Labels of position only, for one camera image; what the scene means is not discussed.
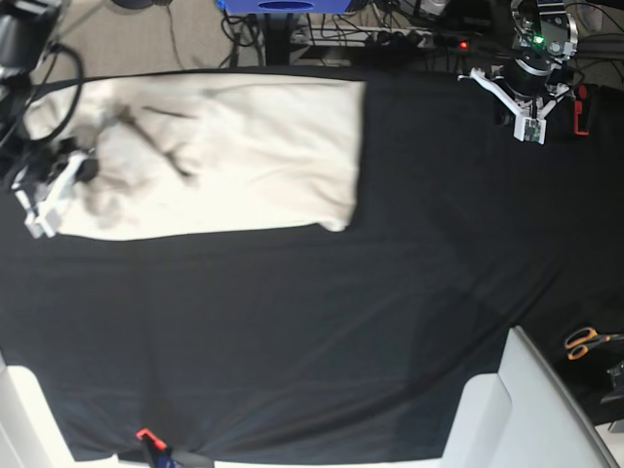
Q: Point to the black power strip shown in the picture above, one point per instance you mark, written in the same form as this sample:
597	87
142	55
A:
458	43

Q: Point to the orange black clamp right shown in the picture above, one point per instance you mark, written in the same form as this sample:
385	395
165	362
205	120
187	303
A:
581	110

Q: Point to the orange clamp bottom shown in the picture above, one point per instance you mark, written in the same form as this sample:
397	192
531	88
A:
145	435

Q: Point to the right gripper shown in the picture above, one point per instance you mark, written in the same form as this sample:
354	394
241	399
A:
45	189

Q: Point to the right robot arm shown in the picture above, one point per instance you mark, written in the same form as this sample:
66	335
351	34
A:
29	35

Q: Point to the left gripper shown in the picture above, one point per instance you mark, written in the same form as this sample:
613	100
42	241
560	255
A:
527	103

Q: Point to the white cotton T-shirt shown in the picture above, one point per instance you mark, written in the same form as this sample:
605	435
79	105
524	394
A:
206	153

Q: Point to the white power strip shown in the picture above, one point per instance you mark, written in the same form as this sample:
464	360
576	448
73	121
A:
357	37

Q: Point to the black device at edge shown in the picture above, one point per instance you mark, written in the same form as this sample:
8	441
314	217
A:
616	378

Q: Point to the blue plastic box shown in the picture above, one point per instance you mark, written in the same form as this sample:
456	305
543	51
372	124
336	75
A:
285	6

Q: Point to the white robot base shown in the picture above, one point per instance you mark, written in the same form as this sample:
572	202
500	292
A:
531	414
30	436

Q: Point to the black table cloth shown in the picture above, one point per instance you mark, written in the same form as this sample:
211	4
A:
304	346

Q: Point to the orange handled scissors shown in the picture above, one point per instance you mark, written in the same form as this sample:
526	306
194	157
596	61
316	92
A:
582	341

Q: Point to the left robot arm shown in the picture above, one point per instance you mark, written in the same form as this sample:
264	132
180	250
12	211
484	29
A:
538	39

